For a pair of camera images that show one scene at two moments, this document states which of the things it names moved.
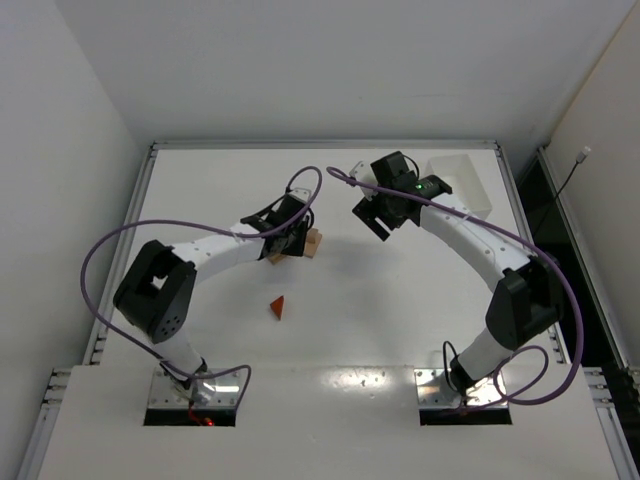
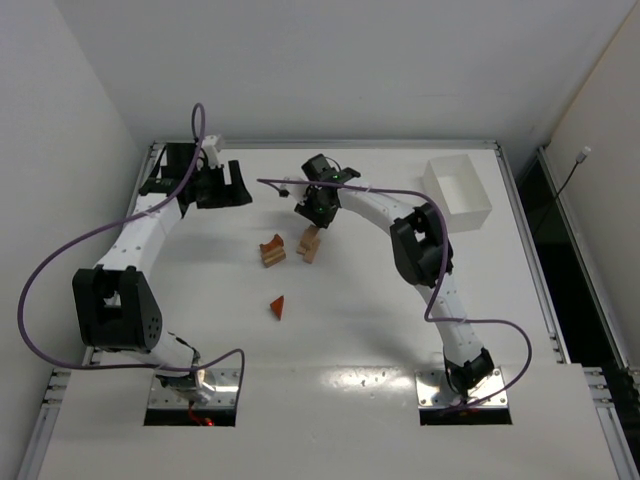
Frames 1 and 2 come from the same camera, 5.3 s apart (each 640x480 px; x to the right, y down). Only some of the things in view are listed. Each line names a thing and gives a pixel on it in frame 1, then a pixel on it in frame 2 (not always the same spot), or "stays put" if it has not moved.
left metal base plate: (216, 388) stays put
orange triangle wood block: (277, 306) stays put
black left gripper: (296, 240) → (220, 187)
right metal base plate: (434, 392) stays put
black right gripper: (375, 216) → (314, 212)
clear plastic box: (459, 173) stays put
